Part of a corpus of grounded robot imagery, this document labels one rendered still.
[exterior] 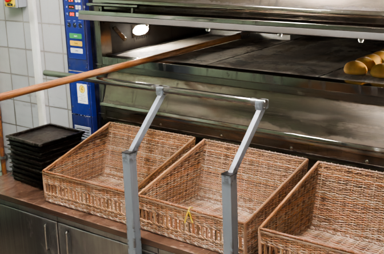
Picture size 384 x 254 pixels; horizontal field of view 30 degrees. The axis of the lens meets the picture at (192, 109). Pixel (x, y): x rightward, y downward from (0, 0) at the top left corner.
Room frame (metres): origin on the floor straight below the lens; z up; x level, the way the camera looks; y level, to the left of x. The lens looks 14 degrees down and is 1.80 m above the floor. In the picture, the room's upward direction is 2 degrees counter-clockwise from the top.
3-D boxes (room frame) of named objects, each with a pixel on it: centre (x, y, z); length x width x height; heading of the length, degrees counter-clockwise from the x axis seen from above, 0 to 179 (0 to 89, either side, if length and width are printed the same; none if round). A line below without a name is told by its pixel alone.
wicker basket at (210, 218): (2.81, -0.11, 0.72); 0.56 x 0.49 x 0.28; 51
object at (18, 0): (3.92, 0.94, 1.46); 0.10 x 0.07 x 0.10; 52
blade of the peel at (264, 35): (4.17, -0.44, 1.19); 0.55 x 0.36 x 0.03; 52
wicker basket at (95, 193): (3.17, 0.35, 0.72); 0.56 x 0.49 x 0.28; 53
